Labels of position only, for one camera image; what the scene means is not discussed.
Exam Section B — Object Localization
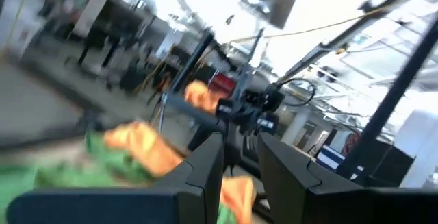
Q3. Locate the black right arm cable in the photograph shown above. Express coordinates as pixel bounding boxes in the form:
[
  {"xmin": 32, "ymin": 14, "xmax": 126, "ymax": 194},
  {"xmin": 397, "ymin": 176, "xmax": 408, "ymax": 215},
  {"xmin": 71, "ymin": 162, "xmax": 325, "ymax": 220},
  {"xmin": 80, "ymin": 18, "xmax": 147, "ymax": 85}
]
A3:
[{"xmin": 279, "ymin": 77, "xmax": 316, "ymax": 108}]

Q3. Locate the black metal rig frame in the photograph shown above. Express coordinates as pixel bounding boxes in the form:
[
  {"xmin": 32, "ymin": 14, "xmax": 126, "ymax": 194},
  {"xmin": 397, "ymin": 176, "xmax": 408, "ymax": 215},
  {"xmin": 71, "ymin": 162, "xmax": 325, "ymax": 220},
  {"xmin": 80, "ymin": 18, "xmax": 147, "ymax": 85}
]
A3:
[{"xmin": 160, "ymin": 0, "xmax": 438, "ymax": 184}]

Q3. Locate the black partition panel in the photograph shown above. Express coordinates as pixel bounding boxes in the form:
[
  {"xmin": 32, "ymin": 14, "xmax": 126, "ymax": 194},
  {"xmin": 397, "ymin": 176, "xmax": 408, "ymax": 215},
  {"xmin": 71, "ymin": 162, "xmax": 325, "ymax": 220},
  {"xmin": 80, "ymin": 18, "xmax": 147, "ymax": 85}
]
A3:
[{"xmin": 354, "ymin": 138, "xmax": 417, "ymax": 188}]

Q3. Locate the black monitor pole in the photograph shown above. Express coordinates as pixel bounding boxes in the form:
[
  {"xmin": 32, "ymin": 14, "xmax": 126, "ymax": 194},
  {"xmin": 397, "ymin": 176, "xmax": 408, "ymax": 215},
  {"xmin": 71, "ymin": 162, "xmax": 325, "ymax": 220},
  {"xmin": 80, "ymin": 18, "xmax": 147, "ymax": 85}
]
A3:
[{"xmin": 170, "ymin": 32, "xmax": 216, "ymax": 94}]

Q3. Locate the red tool chest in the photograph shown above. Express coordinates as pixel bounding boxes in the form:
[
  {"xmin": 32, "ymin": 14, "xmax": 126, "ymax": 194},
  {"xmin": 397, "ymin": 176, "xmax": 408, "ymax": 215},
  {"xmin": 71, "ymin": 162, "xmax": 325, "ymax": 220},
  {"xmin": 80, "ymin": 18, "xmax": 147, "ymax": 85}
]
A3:
[{"xmin": 207, "ymin": 72, "xmax": 237, "ymax": 97}]

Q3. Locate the blue white striped container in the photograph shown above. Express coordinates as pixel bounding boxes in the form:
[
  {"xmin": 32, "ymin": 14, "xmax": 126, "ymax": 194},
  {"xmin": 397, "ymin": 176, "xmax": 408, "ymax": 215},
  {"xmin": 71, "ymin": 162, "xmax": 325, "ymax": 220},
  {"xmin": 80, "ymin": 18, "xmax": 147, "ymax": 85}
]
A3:
[{"xmin": 315, "ymin": 144, "xmax": 347, "ymax": 173}]

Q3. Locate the yellow hanging cable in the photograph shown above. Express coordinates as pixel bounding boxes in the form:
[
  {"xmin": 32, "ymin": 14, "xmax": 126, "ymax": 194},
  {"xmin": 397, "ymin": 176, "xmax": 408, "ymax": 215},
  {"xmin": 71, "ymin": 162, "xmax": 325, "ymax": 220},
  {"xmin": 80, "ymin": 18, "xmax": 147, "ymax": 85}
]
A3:
[{"xmin": 229, "ymin": 6, "xmax": 389, "ymax": 44}]

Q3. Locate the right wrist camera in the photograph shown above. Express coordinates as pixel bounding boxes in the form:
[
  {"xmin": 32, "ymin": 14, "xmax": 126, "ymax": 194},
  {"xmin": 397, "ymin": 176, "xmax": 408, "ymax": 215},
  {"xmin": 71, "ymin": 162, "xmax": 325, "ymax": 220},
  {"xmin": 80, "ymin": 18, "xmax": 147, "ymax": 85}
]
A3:
[{"xmin": 260, "ymin": 82, "xmax": 285, "ymax": 112}]

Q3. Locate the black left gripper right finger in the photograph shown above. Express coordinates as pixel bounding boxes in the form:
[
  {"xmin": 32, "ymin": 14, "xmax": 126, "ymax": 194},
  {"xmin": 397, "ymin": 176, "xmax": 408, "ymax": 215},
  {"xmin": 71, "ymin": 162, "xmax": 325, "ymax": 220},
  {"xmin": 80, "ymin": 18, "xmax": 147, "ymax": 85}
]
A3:
[{"xmin": 257, "ymin": 131, "xmax": 438, "ymax": 224}]

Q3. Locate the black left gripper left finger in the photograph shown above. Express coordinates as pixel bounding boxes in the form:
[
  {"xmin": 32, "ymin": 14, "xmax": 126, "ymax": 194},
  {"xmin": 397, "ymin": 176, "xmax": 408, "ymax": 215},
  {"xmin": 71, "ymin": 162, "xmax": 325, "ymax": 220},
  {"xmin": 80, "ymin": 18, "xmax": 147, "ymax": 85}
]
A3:
[{"xmin": 5, "ymin": 131, "xmax": 225, "ymax": 224}]

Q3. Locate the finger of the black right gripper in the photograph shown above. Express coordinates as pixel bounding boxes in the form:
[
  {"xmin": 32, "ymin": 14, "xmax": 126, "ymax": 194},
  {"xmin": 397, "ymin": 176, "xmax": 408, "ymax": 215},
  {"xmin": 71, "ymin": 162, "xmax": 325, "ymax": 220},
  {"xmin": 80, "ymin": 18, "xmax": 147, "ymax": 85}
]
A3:
[
  {"xmin": 214, "ymin": 101, "xmax": 237, "ymax": 118},
  {"xmin": 255, "ymin": 114, "xmax": 280, "ymax": 132}
]

